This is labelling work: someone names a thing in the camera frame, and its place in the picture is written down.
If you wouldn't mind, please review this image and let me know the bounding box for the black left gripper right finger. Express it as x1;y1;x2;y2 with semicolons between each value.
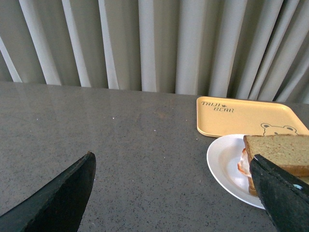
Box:
250;155;309;232

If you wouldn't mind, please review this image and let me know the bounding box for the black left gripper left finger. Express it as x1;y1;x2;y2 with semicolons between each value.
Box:
0;152;96;232

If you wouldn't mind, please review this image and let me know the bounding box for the bread slice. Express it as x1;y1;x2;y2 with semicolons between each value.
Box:
248;176;309;197
243;134;309;177

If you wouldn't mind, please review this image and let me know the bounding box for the white round plate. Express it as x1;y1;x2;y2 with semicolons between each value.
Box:
207;134;264;209

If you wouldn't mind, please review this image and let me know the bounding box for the fake fried egg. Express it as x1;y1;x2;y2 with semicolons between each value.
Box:
237;148;252;178

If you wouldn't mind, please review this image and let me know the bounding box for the yellow bear tray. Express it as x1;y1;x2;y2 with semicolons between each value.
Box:
197;97;309;138

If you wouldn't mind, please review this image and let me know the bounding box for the grey pleated curtain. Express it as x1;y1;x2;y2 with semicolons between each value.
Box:
0;0;309;103

